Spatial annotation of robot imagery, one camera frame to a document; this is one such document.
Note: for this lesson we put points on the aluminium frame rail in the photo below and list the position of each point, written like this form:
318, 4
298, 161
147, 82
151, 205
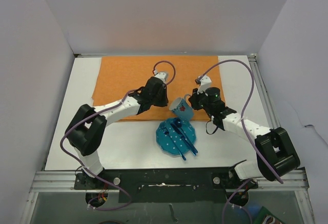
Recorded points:
132, 145

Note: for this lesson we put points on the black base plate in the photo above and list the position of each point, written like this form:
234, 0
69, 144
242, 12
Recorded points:
181, 185

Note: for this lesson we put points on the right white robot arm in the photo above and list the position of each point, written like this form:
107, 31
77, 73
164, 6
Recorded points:
275, 153

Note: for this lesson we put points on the blue plastic spoon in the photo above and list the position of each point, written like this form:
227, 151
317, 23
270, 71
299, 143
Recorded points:
177, 126

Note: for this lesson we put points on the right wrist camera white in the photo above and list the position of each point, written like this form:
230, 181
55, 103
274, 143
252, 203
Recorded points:
204, 82

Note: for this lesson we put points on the orange cloth placemat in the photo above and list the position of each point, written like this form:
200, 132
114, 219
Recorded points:
119, 74

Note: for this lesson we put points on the blue white mug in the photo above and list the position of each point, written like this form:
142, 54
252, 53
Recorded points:
181, 108

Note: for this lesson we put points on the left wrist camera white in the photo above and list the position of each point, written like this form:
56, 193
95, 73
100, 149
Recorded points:
163, 76

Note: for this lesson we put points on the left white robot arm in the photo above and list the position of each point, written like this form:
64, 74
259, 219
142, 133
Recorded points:
86, 129

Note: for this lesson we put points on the blue plastic knife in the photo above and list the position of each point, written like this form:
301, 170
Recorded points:
188, 144

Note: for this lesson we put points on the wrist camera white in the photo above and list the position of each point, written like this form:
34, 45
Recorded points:
163, 76
204, 82

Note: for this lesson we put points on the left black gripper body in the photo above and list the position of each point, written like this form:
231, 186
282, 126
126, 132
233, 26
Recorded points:
159, 100

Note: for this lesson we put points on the blue plastic fork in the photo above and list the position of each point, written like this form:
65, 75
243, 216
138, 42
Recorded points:
166, 132

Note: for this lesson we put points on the green object at corner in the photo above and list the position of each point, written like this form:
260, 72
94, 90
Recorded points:
264, 216

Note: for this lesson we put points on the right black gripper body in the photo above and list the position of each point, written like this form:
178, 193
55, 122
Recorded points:
200, 102

